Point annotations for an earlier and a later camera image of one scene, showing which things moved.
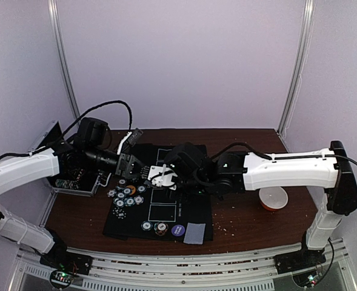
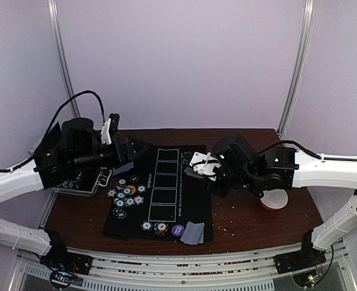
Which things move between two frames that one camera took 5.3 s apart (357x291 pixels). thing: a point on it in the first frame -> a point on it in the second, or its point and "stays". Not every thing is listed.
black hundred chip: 119,213 stays
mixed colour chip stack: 160,228 stays
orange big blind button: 133,188 stays
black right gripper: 179,179 -> 207,180
